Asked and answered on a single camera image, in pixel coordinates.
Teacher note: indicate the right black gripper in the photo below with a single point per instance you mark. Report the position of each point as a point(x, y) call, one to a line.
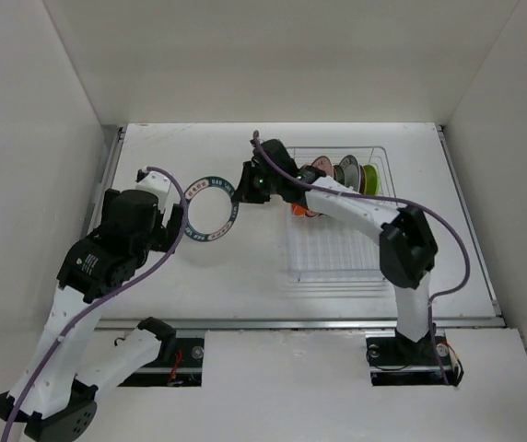
point(245, 191)

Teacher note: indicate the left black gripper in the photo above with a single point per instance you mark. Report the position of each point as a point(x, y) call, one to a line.
point(163, 236)

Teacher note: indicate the white plate teal rim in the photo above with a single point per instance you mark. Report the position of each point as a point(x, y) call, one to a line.
point(212, 212)

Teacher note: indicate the lime green plate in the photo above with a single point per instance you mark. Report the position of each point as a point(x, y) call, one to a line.
point(370, 181)

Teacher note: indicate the yellow brown patterned plate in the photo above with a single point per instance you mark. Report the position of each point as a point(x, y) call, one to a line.
point(358, 184)

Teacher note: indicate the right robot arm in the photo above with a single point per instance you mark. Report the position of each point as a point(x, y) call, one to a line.
point(407, 247)

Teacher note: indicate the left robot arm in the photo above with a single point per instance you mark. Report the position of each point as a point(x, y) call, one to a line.
point(56, 398)

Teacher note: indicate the orange plate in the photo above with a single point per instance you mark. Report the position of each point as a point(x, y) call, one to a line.
point(298, 210)

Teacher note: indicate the white plate red pattern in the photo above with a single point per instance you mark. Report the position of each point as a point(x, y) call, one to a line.
point(324, 167)

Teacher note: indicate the dark green plate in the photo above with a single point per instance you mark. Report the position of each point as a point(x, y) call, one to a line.
point(339, 174)

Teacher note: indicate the white plate grey rim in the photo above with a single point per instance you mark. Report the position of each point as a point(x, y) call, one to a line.
point(352, 171)

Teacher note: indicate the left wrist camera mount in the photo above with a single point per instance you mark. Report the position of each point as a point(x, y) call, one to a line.
point(155, 183)

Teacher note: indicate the white wire dish rack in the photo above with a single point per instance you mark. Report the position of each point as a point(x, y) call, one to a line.
point(342, 243)

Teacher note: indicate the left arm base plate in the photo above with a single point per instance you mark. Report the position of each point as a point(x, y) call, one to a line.
point(184, 368)

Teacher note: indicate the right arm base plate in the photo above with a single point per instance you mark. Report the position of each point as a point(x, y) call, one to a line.
point(394, 361)

